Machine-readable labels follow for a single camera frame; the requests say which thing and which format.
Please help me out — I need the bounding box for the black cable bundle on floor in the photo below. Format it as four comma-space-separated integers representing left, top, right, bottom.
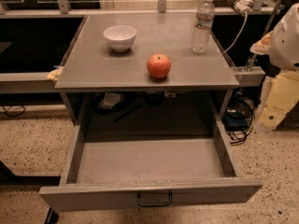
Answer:
222, 96, 256, 146

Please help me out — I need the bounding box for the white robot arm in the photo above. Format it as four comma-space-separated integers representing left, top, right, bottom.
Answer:
250, 4, 299, 129

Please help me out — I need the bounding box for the open grey top drawer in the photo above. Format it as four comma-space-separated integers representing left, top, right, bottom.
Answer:
39, 122, 263, 212

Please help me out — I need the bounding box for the clear plastic water bottle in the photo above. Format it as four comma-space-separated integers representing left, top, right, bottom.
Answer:
192, 0, 215, 53

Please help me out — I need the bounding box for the black drawer handle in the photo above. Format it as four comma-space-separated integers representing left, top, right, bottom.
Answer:
136, 192, 173, 207

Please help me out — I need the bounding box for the grey cabinet table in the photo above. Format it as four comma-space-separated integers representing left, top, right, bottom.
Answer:
55, 13, 238, 137

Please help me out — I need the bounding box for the red apple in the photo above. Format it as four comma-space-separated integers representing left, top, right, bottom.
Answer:
147, 54, 171, 79

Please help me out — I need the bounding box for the white ceramic bowl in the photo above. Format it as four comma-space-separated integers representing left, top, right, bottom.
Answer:
103, 25, 136, 52

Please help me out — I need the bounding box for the black cable on left floor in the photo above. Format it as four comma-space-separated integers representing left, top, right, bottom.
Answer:
0, 105, 26, 118

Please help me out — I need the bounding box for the yellow tape scrap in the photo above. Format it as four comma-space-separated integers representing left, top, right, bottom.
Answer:
47, 66, 64, 82

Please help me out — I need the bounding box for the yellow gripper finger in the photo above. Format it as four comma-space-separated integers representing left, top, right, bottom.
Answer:
250, 32, 273, 55
258, 71, 299, 130

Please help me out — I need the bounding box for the white power plug adapter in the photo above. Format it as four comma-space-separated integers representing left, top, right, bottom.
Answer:
227, 0, 252, 14

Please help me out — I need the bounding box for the white power cable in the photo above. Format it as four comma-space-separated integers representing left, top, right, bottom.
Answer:
221, 10, 249, 55

